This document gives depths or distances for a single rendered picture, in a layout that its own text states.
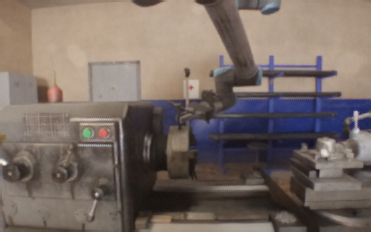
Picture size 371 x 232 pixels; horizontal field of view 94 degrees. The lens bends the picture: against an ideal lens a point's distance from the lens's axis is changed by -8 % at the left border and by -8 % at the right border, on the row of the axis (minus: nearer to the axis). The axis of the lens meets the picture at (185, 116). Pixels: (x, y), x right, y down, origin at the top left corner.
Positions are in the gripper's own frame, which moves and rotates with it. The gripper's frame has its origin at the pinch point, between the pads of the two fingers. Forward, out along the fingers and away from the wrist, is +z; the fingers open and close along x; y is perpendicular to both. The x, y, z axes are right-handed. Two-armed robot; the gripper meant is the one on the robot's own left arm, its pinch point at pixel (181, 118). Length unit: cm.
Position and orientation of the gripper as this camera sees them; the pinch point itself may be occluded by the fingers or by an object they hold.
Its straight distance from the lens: 84.6
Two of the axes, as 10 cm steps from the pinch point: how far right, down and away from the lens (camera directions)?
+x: -6.0, -3.1, 7.3
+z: -8.0, 3.0, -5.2
